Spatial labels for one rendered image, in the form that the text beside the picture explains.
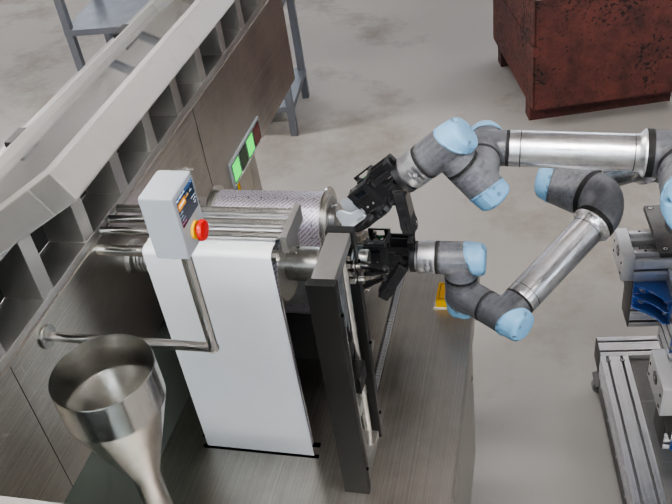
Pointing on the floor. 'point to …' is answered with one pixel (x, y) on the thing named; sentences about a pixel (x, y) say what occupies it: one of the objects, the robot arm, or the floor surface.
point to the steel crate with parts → (585, 53)
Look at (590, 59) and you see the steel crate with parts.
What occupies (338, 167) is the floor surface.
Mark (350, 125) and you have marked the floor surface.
